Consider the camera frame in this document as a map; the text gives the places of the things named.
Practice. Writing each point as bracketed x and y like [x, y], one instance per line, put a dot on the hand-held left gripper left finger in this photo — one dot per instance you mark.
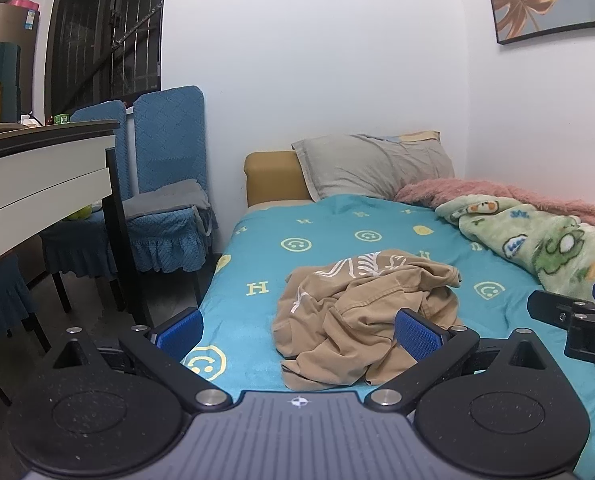
[180, 334]

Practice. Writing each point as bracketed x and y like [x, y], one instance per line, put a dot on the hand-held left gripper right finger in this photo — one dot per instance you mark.
[420, 338]

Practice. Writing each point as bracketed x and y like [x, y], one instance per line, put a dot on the tan printed t-shirt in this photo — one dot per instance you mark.
[357, 305]

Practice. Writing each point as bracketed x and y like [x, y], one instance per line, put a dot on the green cartoon blanket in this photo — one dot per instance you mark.
[542, 240]

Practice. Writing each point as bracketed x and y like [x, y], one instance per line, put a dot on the pink fluffy blanket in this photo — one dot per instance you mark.
[502, 195]

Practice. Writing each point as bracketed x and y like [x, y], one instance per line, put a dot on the grey folded cloth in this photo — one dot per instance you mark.
[165, 200]

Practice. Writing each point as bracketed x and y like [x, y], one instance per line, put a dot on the small plush toy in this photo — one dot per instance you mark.
[79, 213]

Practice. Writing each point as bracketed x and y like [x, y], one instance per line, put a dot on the grey pillow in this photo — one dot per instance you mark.
[367, 167]

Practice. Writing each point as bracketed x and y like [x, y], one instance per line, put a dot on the tan padded headboard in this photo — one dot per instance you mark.
[272, 177]

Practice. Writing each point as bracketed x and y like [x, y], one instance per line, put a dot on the yellow pillow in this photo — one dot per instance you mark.
[417, 135]

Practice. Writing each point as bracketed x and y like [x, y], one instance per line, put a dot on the white and dark table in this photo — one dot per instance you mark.
[37, 175]

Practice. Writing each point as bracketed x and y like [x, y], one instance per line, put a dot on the green cup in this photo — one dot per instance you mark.
[60, 119]

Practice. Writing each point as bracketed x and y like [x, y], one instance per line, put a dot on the dark window with grille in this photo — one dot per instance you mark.
[102, 30]

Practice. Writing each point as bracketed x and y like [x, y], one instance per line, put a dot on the dark green suitcase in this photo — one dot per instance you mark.
[2, 67]

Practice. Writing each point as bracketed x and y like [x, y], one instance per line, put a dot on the cardboard box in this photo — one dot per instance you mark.
[7, 22]

